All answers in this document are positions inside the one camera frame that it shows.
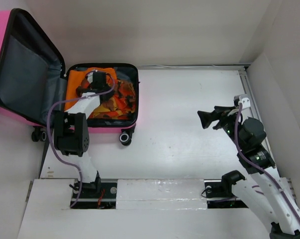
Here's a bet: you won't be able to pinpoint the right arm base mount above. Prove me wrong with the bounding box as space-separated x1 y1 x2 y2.
201 180 248 209

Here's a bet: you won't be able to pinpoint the orange cloth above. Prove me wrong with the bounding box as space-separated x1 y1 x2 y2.
66 67 117 100

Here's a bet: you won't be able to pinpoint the orange camouflage shorts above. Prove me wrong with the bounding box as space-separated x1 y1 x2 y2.
89 77 136 120

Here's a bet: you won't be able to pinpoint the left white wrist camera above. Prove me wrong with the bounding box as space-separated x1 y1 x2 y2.
86 70 102 84

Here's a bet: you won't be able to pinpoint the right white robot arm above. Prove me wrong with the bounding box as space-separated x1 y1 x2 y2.
198 103 300 239

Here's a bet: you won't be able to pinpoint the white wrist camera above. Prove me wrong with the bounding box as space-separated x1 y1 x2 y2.
86 70 102 84
234 94 251 110

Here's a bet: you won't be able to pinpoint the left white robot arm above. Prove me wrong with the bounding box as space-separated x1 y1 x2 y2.
53 69 115 198

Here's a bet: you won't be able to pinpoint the pink hard-shell suitcase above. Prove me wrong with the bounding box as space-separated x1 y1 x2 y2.
0 8 139 145

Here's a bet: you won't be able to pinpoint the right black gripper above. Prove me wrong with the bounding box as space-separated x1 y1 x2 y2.
197 106 245 150

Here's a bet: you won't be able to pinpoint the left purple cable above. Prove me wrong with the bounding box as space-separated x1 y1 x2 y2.
46 71 116 207

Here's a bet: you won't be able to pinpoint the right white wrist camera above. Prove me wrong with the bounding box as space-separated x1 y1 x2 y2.
234 94 251 110

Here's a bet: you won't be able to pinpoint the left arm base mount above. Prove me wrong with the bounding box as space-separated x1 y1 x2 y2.
70 181 117 210

